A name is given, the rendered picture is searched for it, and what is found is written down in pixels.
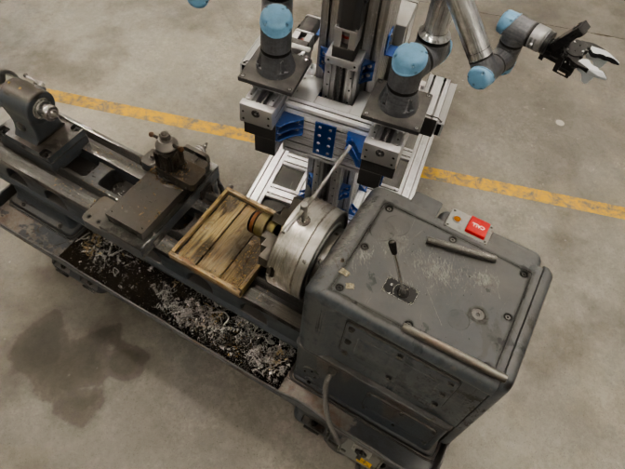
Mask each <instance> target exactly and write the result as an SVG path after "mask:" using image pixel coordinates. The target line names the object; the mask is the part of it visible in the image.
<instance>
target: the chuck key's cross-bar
mask: <svg viewBox="0 0 625 469"><path fill-rule="evenodd" d="M351 148H352V146H351V145H350V144H349V145H348V146H347V148H346V149H345V151H344V152H343V153H342V155H341V156H340V158H339V159H338V161H337V162H336V164H335V165H334V166H333V167H332V168H331V170H330V171H329V172H328V174H327V175H326V177H325V178H324V180H323V181H322V183H321V184H320V185H319V187H318V188H317V190H316V191H315V192H314V194H313V195H312V197H311V198H310V199H309V200H308V201H307V203H308V206H309V205H310V204H311V203H312V201H313V200H314V199H315V198H316V196H318V194H319V193H320V192H321V190H322V189H323V187H324V186H325V185H326V183H327V181H328V180H329V179H330V177H331V176H332V174H333V173H334V172H335V170H336V169H337V167H338V166H339V164H340V163H341V161H342V160H343V158H344V157H345V156H346V154H347V153H348V152H349V151H350V150H351ZM303 212H304V211H303V210H302V209H301V210H300V211H299V212H298V213H297V214H296V215H295V217H294V218H293V219H292V220H291V221H290V222H289V224H288V225H287V226H286V227H285V228H284V229H283V231H282V233H283V234H285V233H286V232H287V231H288V230H289V228H290V227H291V226H292V225H293V224H294V223H295V221H296V220H297V219H298V218H299V217H300V215H301V214H302V213H303Z"/></svg>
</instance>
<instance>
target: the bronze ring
mask: <svg viewBox="0 0 625 469"><path fill-rule="evenodd" d="M273 215H274V214H272V215H271V214H268V213H266V212H261V211H257V210H256V211H254V212H253V213H252V214H251V216H250V217H249V220H248V222H247V230H248V231H249V232H250V233H252V234H254V235H255V236H257V237H259V238H260V236H261V235H262V234H263V233H264V232H265V231H266V230H267V231H268V232H270V233H272V234H274V235H277V236H278V235H279V233H280V231H281V226H282V225H280V224H278V223H276V222H274V221H272V219H273Z"/></svg>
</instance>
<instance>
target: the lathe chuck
mask: <svg viewBox="0 0 625 469"><path fill-rule="evenodd" d="M309 199H310V197H306V198H305V199H303V200H302V201H301V202H303V201H305V202H307V201H308V200H309ZM316 199H318V200H316V201H315V200H313V201H312V203H311V204H310V205H309V206H308V218H309V220H310V221H309V223H308V224H306V225H301V224H299V219H297V220H296V221H295V223H294V224H293V225H292V226H291V227H290V228H289V230H288V231H287V232H286V233H285V234H283V233H282V231H283V229H284V228H285V227H286V226H287V225H288V224H289V222H290V221H291V220H292V219H293V218H294V217H295V215H296V214H297V213H298V212H299V211H300V203H301V202H300V203H299V204H298V205H297V206H296V208H295V209H294V210H293V212H292V213H291V214H290V216H289V217H288V219H287V220H286V222H285V224H284V226H283V228H282V229H281V231H280V233H279V235H278V236H277V238H276V240H275V242H274V244H273V248H272V251H271V253H270V256H269V259H268V262H267V267H269V268H270V267H272V268H273V269H274V271H275V273H274V277H271V276H270V275H269V274H267V273H266V280H267V282H269V283H270V284H272V285H274V286H276V287H278V288H280V289H281V290H283V291H285V292H287V293H288V294H290V295H291V293H290V286H291V281H292V278H293V274H294V272H295V270H296V267H297V264H298V262H299V258H300V256H301V254H302V252H303V250H304V249H305V247H306V245H307V243H308V242H309V240H310V238H311V236H312V235H313V232H314V231H315V229H316V228H317V226H318V225H319V223H320V222H321V221H322V219H323V218H324V217H325V216H326V214H327V213H328V212H329V211H330V210H332V209H333V208H336V207H335V206H333V205H331V204H329V203H327V202H326V201H324V200H322V199H320V198H318V197H316Z"/></svg>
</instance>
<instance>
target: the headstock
mask: <svg viewBox="0 0 625 469"><path fill-rule="evenodd" d="M410 201H411V199H409V198H407V197H405V196H403V195H400V194H398V193H395V192H393V191H390V190H388V189H385V188H381V187H377V188H374V189H373V190H372V191H371V192H370V193H369V194H368V196H367V197H366V199H365V201H364V202H363V204H362V205H361V207H359V209H358V210H357V212H356V213H355V215H354V216H353V217H352V219H351V221H350V222H349V224H348V225H347V227H346V228H345V230H344V231H343V233H342V234H341V236H340V237H339V239H338V241H337V242H336V244H335V245H334V247H333V248H332V249H331V250H330V251H329V253H328V254H327V256H326V258H325V259H324V261H323V262H322V264H321V265H320V267H319V268H318V270H317V271H316V273H315V274H314V276H313V277H312V279H311V280H310V282H309V283H308V285H307V286H306V288H305V294H304V302H303V310H302V318H301V325H300V333H299V342H300V344H301V345H302V347H304V348H305V349H307V350H309V351H310V352H312V353H314V354H316V355H329V356H331V357H333V358H335V359H337V360H338V361H339V362H341V363H343V364H344V365H346V366H348V367H350V368H351V369H354V370H356V371H357V372H359V373H361V374H363V375H364V376H366V377H367V378H369V379H370V380H372V381H374V382H376V383H378V384H380V385H382V386H383V387H385V388H387V389H389V390H390V391H392V392H394V393H396V394H397V395H399V396H401V397H402V398H404V399H406V400H408V401H409V402H411V403H413V404H415V405H416V406H418V407H420V408H422V409H424V410H426V411H428V412H429V413H431V414H432V415H434V416H435V417H437V418H439V419H441V420H442V421H444V422H447V423H448V424H450V425H452V426H454V427H456V428H457V429H459V430H465V429H467V428H468V427H469V426H470V425H471V424H472V423H474V422H475V421H476V420H477V419H478V418H479V417H481V416H482V415H483V414H484V413H485V412H486V411H487V410H489V409H490V408H491V407H492V406H493V405H494V404H496V403H497V402H498V401H499V400H500V399H501V398H502V397H504V396H505V395H506V394H507V393H508V392H509V391H510V390H511V389H512V387H513V385H514V382H515V380H516V377H517V374H518V372H519V369H520V367H521V364H522V361H523V359H524V356H525V351H526V349H527V346H528V344H529V341H530V339H531V336H532V333H533V330H534V328H535V325H536V323H537V320H538V318H539V313H540V310H541V308H542V305H543V303H544V300H545V298H546V295H547V292H548V289H549V287H550V284H551V282H552V272H551V271H550V269H549V268H548V267H546V266H543V267H542V268H541V267H540V262H541V259H540V256H539V255H538V253H537V252H535V251H533V250H531V249H529V248H526V247H523V246H521V245H519V244H517V243H515V242H513V241H511V240H510V239H508V238H505V237H503V236H501V235H499V234H496V233H494V232H493V233H492V235H491V236H490V238H489V240H488V242H487V244H486V245H484V244H482V243H480V242H478V241H476V240H474V239H472V238H470V237H468V236H466V235H464V234H461V233H459V232H457V231H455V230H453V229H451V228H449V227H447V226H445V222H446V220H447V218H448V216H449V215H450V213H451V212H450V211H445V212H442V213H441V214H439V216H438V217H437V218H436V217H435V219H434V218H432V217H431V216H430V215H429V214H428V212H427V210H426V209H425V208H422V207H420V206H418V205H416V204H414V203H412V202H410ZM428 236H429V237H433V238H437V239H440V240H444V241H446V242H450V243H453V244H457V245H460V246H464V247H467V248H473V249H476V250H480V251H483V252H486V253H490V254H493V255H497V260H496V262H495V263H494V262H491V261H485V260H481V259H478V258H474V257H472V256H468V255H464V254H461V253H457V252H455V251H451V250H448V249H444V248H439V247H436V246H432V245H428V244H426V240H427V237H428ZM390 240H395V241H396V246H397V254H396V255H397V259H398V262H399V267H400V271H401V276H402V280H403V285H404V287H405V288H408V290H409V296H408V297H407V298H405V299H403V298H400V297H399V296H398V295H397V292H396V291H397V289H398V288H400V284H399V280H398V275H397V271H396V267H395V262H394V258H393V255H392V253H391V251H390V248H389V244H388V242H389V241H390ZM340 258H342V259H343V258H344V262H340ZM342 267H343V268H344V269H346V270H347V271H348V272H349V273H350V275H348V276H345V275H343V274H341V273H339V271H340V270H341V269H342ZM346 283H352V284H354V287H353V288H354V289H349V288H346ZM404 323H407V324H408V325H410V326H412V327H414V328H417V329H419V330H420V331H422V332H424V333H426V334H428V335H430V336H432V337H434V338H435V339H437V340H439V341H441V342H444V343H446V344H448V345H450V346H452V347H454V348H456V349H458V350H460V351H461V352H463V353H465V354H467V355H470V356H472V357H474V358H476V359H478V360H480V361H482V362H484V363H486V364H487V365H489V366H490V367H492V368H494V369H497V370H499V371H501V372H503V373H505V374H507V375H508V379H507V381H506V382H501V381H499V380H497V379H495V378H493V377H491V376H489V375H487V374H485V373H483V372H482V371H480V370H478V369H476V368H474V367H472V366H470V365H468V364H466V363H464V362H462V361H460V360H458V359H456V358H455V357H453V356H451V355H448V354H446V353H444V352H442V351H440V350H438V349H436V348H434V347H432V346H431V345H429V344H428V343H426V342H423V341H421V340H419V339H417V338H415V337H413V336H411V335H409V334H407V333H405V332H403V331H402V330H401V328H402V326H403V324H404Z"/></svg>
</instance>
